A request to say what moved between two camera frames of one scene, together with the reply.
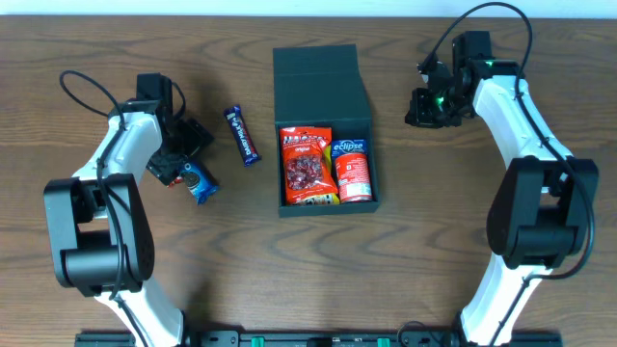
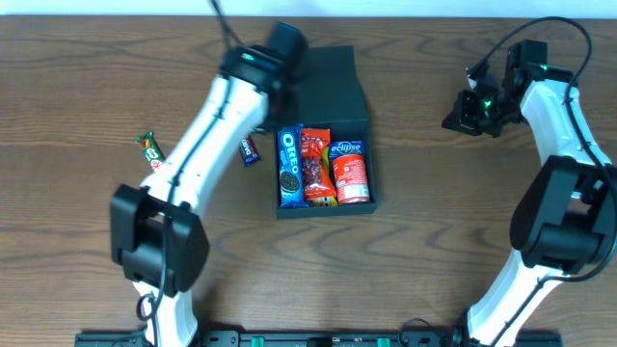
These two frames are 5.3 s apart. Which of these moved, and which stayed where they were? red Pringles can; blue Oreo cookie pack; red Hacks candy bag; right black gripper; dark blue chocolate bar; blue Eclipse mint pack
Moved: blue Oreo cookie pack; right black gripper
Stayed: red Pringles can; dark blue chocolate bar; red Hacks candy bag; blue Eclipse mint pack
